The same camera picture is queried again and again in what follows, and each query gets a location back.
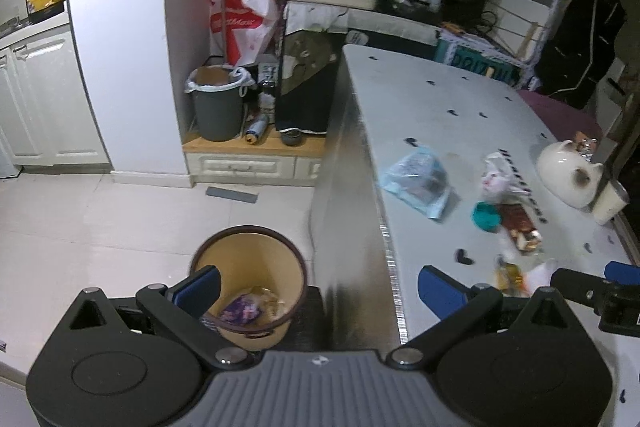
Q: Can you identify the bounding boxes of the white kitchen cabinet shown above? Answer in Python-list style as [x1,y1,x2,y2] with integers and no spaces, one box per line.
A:
[0,14,113,180]

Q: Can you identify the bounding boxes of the brown snack wrapper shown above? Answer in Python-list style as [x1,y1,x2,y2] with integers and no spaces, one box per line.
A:
[500,202,543,255]

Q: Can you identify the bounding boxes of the black jacket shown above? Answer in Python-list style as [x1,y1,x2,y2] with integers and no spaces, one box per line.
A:
[535,0,628,110]

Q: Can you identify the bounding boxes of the blue plastic packet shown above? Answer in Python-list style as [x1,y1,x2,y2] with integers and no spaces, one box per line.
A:
[377,145,452,222]

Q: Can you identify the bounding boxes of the teal printed box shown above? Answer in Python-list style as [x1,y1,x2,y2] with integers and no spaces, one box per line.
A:
[434,32,531,88]

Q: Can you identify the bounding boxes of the red and white plastic bag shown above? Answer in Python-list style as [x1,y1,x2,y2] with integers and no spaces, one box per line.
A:
[208,0,279,66]

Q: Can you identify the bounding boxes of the purple chair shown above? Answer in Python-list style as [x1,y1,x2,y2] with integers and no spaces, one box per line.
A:
[517,89,603,142]

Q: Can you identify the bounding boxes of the grey trash bin white liner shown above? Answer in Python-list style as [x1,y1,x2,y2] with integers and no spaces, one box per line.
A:
[184,65,253,142]

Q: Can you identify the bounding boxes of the grey floor mat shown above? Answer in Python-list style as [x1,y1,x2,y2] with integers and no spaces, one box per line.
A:
[206,186,261,202]

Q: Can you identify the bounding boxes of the black cabinet with cloth cover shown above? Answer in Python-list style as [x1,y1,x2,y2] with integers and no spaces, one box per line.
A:
[275,29,351,136]

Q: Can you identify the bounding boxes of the cat-shaped ceramic bowl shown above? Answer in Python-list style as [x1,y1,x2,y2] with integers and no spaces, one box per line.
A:
[536,140,606,210]

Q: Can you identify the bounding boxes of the yellow snack wrapper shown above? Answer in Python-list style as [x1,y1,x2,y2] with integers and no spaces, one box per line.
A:
[494,256,531,298]

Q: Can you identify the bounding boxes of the beige waste bin brown rim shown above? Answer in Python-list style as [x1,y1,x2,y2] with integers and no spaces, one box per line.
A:
[188,225,308,352]

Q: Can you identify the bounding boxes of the white heart-print tablecloth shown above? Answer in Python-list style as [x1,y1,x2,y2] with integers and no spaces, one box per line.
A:
[309,44,640,427]

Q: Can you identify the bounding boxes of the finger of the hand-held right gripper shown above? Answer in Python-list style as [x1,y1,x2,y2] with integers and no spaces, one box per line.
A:
[549,267,608,309]
[603,261,640,282]

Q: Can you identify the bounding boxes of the wooden low drawer cabinet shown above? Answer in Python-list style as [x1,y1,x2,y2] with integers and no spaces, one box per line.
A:
[182,127,327,188]

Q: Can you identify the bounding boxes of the silver ornament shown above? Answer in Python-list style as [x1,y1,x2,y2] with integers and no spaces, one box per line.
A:
[574,132,601,164]

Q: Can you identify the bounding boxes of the wrappers inside waste bin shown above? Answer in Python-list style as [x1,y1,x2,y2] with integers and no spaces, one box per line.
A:
[200,286,292,333]

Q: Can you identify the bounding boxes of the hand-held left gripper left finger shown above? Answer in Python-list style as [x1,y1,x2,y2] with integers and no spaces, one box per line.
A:
[64,265,250,368]

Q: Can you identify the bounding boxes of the silver spray can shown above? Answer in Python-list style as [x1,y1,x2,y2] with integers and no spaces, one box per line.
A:
[243,113,271,144]

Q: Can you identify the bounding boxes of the cream cup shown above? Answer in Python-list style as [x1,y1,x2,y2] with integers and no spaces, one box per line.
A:
[592,179,630,226]

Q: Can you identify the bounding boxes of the teal plastic lid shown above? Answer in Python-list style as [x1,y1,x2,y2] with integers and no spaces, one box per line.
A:
[472,202,502,234]

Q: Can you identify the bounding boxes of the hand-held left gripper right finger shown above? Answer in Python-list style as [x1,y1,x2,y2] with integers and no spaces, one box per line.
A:
[386,264,576,368]

